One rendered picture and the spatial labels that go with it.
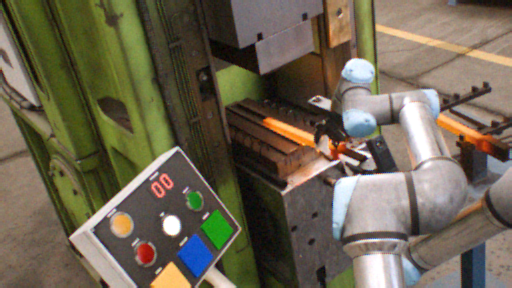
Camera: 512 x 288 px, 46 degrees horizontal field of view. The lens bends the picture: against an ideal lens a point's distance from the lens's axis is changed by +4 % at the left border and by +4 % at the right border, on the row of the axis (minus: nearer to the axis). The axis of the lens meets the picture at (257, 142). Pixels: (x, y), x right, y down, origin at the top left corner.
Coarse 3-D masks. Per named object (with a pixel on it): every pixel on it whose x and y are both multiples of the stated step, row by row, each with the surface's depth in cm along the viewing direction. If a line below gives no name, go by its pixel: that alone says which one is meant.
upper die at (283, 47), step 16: (288, 32) 161; (304, 32) 164; (224, 48) 170; (256, 48) 156; (272, 48) 159; (288, 48) 163; (304, 48) 166; (240, 64) 166; (256, 64) 159; (272, 64) 161
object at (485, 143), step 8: (440, 120) 187; (448, 120) 186; (448, 128) 184; (456, 128) 181; (464, 128) 180; (472, 136) 176; (480, 136) 175; (488, 136) 172; (480, 144) 173; (488, 144) 172; (496, 144) 168; (504, 144) 168; (488, 152) 172; (496, 152) 170; (504, 152) 167; (504, 160) 168
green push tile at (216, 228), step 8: (216, 216) 147; (208, 224) 145; (216, 224) 147; (224, 224) 148; (208, 232) 144; (216, 232) 146; (224, 232) 147; (232, 232) 149; (216, 240) 145; (224, 240) 147; (216, 248) 145
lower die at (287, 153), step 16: (240, 112) 202; (272, 112) 200; (240, 128) 194; (256, 128) 192; (272, 128) 189; (304, 128) 187; (240, 144) 189; (256, 144) 185; (272, 144) 182; (288, 144) 180; (256, 160) 184; (272, 160) 176; (288, 160) 177; (304, 160) 181
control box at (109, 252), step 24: (168, 168) 143; (192, 168) 148; (120, 192) 139; (144, 192) 136; (168, 192) 140; (96, 216) 130; (144, 216) 134; (192, 216) 143; (72, 240) 128; (96, 240) 124; (120, 240) 128; (144, 240) 132; (168, 240) 136; (96, 264) 129; (120, 264) 126; (144, 264) 129
